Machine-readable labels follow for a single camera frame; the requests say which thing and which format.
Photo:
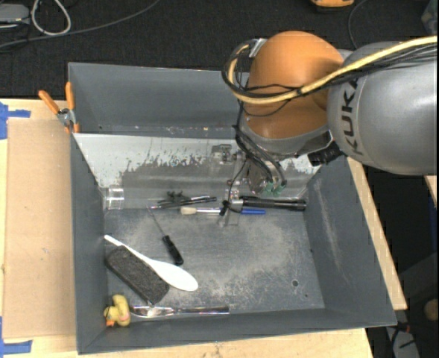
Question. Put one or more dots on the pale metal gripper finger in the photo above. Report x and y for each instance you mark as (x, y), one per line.
(231, 218)
(235, 195)

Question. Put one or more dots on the black marker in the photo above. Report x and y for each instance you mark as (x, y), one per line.
(275, 203)

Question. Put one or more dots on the thin black pen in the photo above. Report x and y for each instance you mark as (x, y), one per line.
(189, 201)

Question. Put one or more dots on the grey metal bin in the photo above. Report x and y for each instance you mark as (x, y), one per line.
(219, 267)

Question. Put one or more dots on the white rice paddle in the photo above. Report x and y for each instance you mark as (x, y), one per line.
(170, 272)

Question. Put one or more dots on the metal spoon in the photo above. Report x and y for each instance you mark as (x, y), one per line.
(174, 310)

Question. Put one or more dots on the dark grey sponge block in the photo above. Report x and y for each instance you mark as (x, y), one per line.
(137, 274)

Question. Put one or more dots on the clear plastic cup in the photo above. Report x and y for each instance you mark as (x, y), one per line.
(115, 198)

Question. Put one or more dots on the yellow rubber duck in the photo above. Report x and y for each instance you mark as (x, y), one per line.
(117, 311)

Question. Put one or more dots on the brown cardboard board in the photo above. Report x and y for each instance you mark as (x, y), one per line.
(36, 218)

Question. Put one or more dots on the black cylinder on white bracket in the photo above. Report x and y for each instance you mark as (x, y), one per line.
(325, 155)

